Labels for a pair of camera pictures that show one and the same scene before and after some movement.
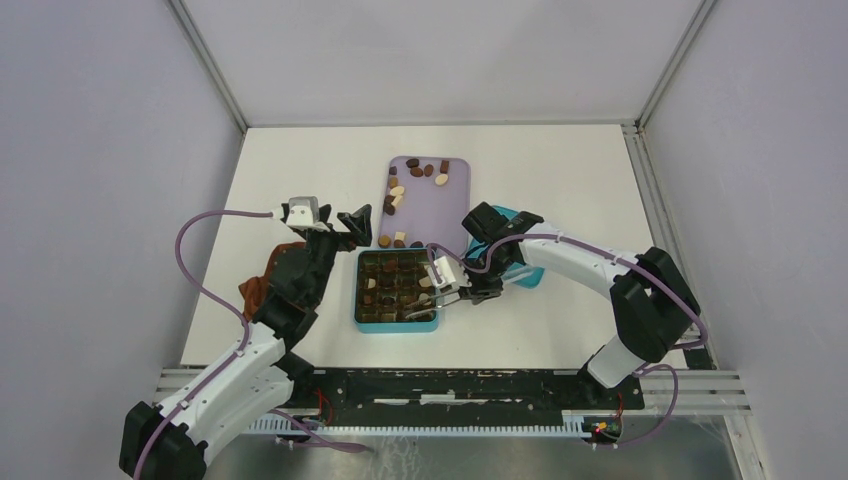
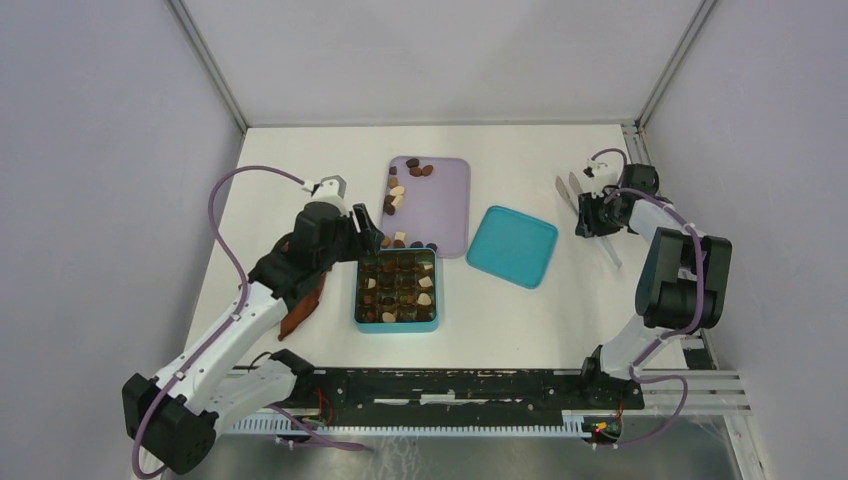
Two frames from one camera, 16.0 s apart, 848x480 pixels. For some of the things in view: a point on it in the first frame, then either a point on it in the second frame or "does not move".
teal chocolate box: [395, 291] does not move
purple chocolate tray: [426, 202] does not move
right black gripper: [479, 291] to [586, 224]
